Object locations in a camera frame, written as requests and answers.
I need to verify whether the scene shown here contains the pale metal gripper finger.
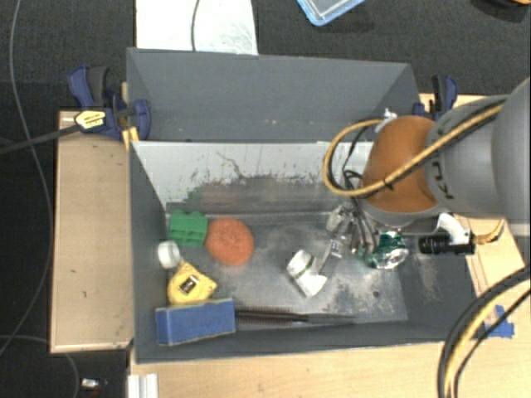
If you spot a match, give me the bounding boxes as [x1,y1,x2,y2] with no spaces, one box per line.
[318,240,344,278]

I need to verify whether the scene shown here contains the white packet with green stripe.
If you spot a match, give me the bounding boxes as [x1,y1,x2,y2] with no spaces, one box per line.
[285,250,329,299]

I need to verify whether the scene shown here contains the black long tweezers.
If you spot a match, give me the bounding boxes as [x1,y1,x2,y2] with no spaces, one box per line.
[233,306,358,328]

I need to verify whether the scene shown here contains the orange ball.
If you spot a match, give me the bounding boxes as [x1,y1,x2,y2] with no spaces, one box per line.
[204,217,256,266]

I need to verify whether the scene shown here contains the grey metal bin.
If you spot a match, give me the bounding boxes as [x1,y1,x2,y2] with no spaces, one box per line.
[124,46,478,364]

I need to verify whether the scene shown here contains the yellow tape measure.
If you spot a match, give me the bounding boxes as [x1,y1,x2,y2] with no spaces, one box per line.
[166,261,219,306]

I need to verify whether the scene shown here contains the green toy block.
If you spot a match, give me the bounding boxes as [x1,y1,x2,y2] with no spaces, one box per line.
[168,209,209,249]

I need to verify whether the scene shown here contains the blue sponge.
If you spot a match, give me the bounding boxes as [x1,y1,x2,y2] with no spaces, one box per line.
[154,297,238,347]

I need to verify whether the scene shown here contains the small white cylinder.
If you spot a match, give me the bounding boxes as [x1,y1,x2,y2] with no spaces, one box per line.
[157,240,183,270]

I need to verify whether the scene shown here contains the pale wood board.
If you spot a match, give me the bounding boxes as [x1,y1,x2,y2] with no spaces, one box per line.
[49,109,136,354]

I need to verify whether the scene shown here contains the black cylinder on white bracket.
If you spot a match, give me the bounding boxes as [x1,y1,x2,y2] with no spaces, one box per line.
[417,212,476,257]

